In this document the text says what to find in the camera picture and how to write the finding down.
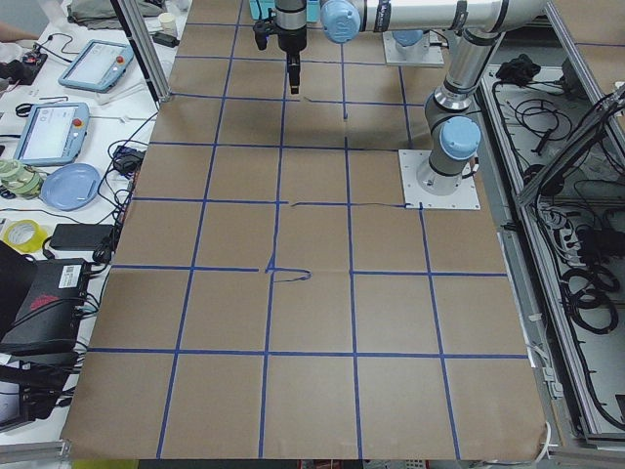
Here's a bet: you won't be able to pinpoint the black power adapter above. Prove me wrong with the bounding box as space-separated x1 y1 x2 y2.
49 224 113 251

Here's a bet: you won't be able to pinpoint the teach pendant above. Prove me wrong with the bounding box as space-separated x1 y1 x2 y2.
14 103 90 167
58 40 135 93

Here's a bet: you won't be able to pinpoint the teal plastic bin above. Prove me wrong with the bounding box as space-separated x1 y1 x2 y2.
249 0 274 21

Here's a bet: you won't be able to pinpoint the black red computer box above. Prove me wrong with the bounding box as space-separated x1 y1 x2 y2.
1 243 89 357

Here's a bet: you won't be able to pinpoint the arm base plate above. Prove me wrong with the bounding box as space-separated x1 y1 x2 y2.
383 29 444 68
398 149 480 210

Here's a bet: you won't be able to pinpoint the near teach pendant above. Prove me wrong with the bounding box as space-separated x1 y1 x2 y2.
14 103 90 167

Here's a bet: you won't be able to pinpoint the yellow tape roll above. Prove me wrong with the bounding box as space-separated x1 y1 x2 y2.
3 220 48 254

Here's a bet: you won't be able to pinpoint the far teach pendant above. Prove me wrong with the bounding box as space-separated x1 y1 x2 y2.
58 40 135 93

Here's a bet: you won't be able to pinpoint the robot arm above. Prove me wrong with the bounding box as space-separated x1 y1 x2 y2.
318 0 546 118

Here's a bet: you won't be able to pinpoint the aluminium frame post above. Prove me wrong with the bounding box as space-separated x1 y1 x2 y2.
111 0 171 104

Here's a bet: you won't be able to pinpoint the blue plate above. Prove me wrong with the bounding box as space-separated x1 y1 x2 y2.
40 163 101 211

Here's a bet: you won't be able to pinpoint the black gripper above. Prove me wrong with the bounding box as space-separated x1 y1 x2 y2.
253 0 307 95

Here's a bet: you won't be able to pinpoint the paper cup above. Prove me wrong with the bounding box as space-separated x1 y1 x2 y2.
158 13 178 36

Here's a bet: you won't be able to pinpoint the green tape rolls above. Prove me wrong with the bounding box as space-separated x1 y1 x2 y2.
0 159 45 198

